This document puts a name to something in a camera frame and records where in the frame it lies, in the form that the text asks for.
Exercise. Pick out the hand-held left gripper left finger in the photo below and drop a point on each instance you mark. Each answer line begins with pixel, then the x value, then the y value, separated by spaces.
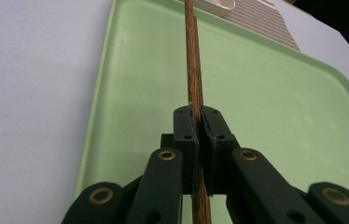
pixel 186 149

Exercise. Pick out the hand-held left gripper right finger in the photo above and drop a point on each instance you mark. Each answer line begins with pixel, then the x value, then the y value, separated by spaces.
pixel 217 149

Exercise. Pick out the brown wooden chopstick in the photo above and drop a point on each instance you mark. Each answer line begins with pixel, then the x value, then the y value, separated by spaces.
pixel 199 87
pixel 189 46

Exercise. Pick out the green plastic tray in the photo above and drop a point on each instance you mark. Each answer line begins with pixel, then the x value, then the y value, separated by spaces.
pixel 272 109

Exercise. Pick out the white square plate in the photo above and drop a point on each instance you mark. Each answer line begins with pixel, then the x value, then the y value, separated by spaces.
pixel 216 7

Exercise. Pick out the striped placemat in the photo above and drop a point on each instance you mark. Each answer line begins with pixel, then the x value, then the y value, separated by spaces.
pixel 262 25

